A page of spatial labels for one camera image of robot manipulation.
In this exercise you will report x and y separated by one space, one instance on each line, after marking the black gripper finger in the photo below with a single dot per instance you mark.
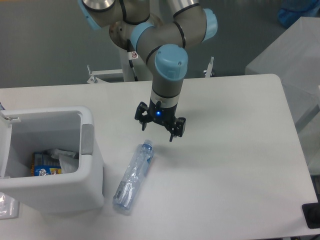
176 128
142 115

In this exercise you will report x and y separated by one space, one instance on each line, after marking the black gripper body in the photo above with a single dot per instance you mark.
164 116

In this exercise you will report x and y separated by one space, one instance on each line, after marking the clear plastic water bottle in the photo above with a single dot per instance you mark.
133 177

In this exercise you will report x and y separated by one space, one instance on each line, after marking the clear plastic wrapper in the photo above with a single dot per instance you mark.
69 165

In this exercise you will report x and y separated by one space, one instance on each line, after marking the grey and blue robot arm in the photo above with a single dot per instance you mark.
162 49

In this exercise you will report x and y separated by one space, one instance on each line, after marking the white plastic trash can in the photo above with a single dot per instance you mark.
26 131

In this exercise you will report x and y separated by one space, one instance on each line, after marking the crumpled grey wrapper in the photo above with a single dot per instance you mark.
57 154

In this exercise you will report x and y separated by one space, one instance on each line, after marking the blue snack package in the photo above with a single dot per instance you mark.
44 165

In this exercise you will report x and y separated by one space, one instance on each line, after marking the blue shoe cover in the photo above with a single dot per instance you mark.
291 10

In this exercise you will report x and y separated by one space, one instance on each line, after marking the black device at table edge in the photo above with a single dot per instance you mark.
311 212

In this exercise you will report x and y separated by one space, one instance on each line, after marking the clear plastic bag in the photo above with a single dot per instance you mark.
9 207

